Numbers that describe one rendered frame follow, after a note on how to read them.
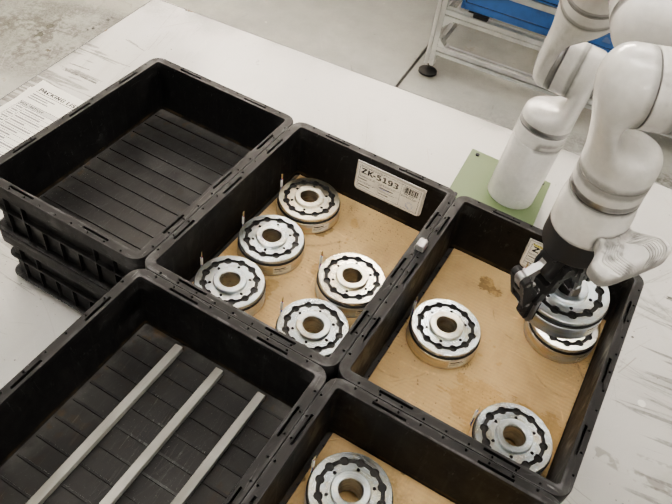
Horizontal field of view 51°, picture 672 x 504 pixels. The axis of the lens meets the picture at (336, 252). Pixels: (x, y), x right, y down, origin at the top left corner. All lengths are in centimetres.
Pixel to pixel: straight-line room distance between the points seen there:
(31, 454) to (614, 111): 74
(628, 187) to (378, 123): 99
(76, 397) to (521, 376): 60
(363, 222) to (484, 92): 200
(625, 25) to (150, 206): 78
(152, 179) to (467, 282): 55
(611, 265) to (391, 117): 101
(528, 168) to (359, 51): 198
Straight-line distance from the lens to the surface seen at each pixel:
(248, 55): 178
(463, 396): 100
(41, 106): 164
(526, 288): 77
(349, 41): 327
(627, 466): 120
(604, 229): 72
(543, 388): 105
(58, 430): 96
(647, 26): 69
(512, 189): 135
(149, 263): 96
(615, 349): 100
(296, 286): 107
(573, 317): 86
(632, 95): 62
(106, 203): 120
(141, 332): 102
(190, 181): 123
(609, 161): 66
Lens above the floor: 165
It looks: 47 degrees down
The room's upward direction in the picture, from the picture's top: 9 degrees clockwise
